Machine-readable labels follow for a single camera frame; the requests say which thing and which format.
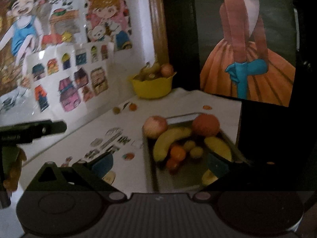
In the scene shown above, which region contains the yellow plastic fruit bowl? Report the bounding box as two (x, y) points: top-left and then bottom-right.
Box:
(128, 73), (176, 99)

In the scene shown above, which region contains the large red tomato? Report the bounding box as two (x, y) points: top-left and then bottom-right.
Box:
(191, 114), (220, 137)

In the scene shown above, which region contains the cartoon children poster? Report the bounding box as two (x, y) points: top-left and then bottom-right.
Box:
(1, 0), (132, 119)

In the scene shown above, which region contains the person's hand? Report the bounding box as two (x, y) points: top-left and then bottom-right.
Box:
(3, 147), (27, 192)

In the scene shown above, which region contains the brown wooden post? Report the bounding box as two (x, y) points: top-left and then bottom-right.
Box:
(149, 0), (169, 64)

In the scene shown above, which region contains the small orange tangerine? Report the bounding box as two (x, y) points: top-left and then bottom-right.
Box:
(170, 146), (186, 162)

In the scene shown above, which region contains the metal baking tray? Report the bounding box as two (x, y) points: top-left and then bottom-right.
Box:
(142, 112), (248, 193)

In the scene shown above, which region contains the orange dress girl painting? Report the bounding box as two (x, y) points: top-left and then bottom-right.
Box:
(200, 0), (296, 107)

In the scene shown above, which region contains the houses drawing paper sheet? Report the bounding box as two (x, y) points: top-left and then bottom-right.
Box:
(26, 42), (115, 121)

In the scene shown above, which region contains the small yellow green fruit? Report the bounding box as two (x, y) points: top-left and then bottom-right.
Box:
(183, 140), (196, 152)

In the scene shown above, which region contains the banana in yellow bowl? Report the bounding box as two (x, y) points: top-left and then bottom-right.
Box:
(139, 61), (161, 81)

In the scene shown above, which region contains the red cherry tomato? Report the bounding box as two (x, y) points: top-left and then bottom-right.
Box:
(166, 158), (180, 171)

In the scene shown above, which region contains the red yellow striped apple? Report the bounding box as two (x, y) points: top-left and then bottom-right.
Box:
(143, 115), (168, 139)

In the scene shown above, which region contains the orange fruit in bowl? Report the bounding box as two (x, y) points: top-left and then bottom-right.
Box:
(160, 63), (174, 78)

